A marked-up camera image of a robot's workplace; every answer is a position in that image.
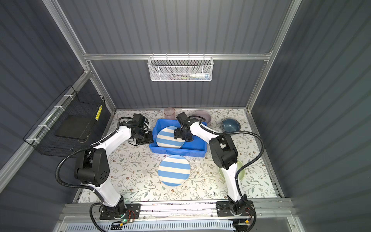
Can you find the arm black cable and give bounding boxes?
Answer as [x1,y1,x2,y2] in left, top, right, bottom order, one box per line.
[188,115,265,232]
[54,116,137,232]

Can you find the black wire wall basket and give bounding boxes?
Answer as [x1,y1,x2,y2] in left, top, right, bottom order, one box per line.
[23,89,110,157]

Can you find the yellow tag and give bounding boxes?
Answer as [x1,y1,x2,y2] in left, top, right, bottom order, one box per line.
[95,105,102,121]

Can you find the pink translucent cup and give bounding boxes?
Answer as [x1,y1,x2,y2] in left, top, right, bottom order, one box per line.
[163,107,176,120]

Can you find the blue plastic bin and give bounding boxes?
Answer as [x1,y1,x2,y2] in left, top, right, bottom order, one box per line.
[149,119,207,158]

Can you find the dark blue bowl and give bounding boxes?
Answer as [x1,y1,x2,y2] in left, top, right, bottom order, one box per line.
[221,118,241,132]

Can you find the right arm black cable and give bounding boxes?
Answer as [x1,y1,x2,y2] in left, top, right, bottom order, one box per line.
[188,115,265,232]

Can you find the pink bowl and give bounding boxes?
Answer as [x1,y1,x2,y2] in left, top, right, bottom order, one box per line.
[192,110,212,124]

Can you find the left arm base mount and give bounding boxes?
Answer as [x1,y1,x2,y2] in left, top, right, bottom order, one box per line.
[99,204,142,220]

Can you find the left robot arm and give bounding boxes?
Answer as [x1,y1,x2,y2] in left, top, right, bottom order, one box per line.
[74,114,154,208]

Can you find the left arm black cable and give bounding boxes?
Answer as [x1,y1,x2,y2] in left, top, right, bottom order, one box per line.
[54,116,137,232]

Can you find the white vented strip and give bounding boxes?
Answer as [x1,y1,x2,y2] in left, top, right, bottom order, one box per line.
[65,219,235,232]

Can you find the light green bowl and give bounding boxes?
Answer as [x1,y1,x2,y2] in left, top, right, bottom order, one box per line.
[218,161,245,181]

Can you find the blue white striped plate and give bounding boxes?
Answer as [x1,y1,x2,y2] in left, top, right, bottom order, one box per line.
[156,126,185,149]

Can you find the black pad in basket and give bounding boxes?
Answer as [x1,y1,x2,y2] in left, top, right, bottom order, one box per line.
[55,115,90,140]

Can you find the white wire mesh basket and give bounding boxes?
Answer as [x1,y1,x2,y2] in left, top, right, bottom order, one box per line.
[147,56,214,82]

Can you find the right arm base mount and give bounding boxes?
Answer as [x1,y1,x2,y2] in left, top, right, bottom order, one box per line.
[215,200,256,218]

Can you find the pens in white basket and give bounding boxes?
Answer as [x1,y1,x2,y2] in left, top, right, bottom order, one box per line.
[167,73,211,81]

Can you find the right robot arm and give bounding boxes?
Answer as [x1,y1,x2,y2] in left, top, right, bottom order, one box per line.
[174,112,242,203]

